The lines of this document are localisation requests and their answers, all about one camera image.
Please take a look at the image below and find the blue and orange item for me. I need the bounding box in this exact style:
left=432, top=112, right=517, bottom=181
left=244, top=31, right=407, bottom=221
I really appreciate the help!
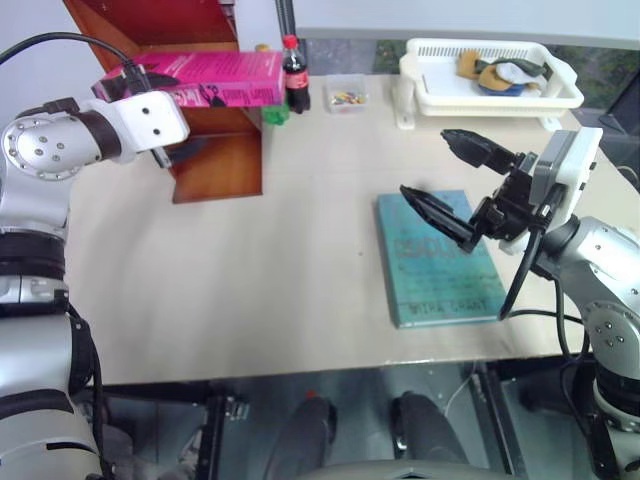
left=477, top=67, right=527, bottom=97

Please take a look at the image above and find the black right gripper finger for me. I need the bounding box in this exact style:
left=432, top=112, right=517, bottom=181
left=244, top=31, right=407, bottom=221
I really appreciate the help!
left=399, top=184, right=485, bottom=254
left=439, top=128, right=517, bottom=176

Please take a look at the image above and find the white plastic basket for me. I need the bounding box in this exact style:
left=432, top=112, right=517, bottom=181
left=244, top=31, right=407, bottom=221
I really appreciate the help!
left=397, top=37, right=586, bottom=131

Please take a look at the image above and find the dark chair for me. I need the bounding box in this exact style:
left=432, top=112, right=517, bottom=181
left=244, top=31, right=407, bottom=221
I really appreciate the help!
left=596, top=69, right=640, bottom=177

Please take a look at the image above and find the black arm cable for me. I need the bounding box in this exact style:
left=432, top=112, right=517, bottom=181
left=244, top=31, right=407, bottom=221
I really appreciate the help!
left=0, top=32, right=152, bottom=95
left=496, top=198, right=601, bottom=364

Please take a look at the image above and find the pink box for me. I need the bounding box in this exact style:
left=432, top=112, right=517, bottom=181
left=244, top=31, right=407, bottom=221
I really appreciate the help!
left=90, top=49, right=290, bottom=109

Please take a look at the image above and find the clear box of coloured bits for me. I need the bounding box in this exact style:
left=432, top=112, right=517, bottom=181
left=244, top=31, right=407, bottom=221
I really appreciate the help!
left=322, top=73, right=368, bottom=116

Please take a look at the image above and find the white thin cable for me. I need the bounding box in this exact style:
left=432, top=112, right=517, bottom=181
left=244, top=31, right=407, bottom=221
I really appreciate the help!
left=443, top=373, right=477, bottom=417

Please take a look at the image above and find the black metal pole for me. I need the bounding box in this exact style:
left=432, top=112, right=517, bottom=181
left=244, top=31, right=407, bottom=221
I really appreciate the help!
left=274, top=0, right=297, bottom=51

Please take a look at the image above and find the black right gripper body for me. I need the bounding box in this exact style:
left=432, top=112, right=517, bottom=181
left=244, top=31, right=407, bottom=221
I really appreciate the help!
left=468, top=151, right=550, bottom=246

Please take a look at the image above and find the dark green cloth item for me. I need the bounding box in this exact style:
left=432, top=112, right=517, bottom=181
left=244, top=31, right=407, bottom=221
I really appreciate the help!
left=474, top=56, right=554, bottom=84

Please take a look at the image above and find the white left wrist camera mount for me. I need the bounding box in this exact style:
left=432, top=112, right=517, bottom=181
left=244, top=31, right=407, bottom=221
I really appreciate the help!
left=106, top=89, right=192, bottom=165

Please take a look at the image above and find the wooden bookshelf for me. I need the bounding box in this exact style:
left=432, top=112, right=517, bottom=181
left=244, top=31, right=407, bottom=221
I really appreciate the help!
left=62, top=0, right=265, bottom=205

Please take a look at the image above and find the teal book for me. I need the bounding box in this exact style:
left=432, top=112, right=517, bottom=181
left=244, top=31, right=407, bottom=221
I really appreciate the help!
left=375, top=189, right=512, bottom=330

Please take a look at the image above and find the yellow soft toy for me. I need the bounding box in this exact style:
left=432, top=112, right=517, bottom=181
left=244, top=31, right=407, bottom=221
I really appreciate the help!
left=456, top=49, right=480, bottom=80

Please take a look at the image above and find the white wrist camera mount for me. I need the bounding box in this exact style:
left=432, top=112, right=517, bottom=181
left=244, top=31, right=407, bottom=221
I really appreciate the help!
left=498, top=126, right=604, bottom=257
left=106, top=89, right=192, bottom=165

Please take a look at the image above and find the green plastic object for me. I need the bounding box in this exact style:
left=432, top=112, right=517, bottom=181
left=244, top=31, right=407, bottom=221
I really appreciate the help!
left=261, top=103, right=292, bottom=127

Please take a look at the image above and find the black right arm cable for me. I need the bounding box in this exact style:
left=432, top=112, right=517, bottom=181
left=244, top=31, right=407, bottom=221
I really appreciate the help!
left=496, top=198, right=601, bottom=364

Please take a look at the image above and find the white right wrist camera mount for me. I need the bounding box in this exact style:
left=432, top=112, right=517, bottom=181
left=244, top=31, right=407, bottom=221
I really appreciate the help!
left=498, top=126, right=604, bottom=257

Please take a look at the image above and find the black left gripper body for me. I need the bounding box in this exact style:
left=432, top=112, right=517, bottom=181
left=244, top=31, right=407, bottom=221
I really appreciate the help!
left=151, top=144, right=174, bottom=171

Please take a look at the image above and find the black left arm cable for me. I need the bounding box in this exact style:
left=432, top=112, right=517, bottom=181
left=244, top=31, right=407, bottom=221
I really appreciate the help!
left=0, top=32, right=152, bottom=95

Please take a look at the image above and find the dark rounded shape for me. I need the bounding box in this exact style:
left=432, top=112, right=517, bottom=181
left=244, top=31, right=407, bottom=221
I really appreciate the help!
left=391, top=391, right=474, bottom=469
left=269, top=391, right=340, bottom=474

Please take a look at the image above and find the cola bottle with red label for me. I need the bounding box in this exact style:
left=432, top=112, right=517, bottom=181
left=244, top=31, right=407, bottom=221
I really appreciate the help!
left=280, top=34, right=312, bottom=116

